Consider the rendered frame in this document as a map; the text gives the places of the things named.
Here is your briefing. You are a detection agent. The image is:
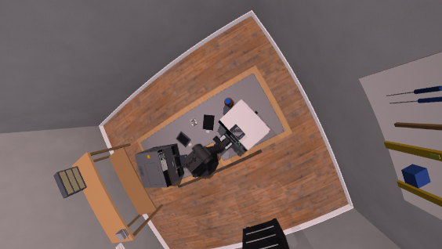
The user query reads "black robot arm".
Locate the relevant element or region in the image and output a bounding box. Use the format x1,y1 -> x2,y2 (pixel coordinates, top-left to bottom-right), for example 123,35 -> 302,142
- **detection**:
182,136 -> 232,178

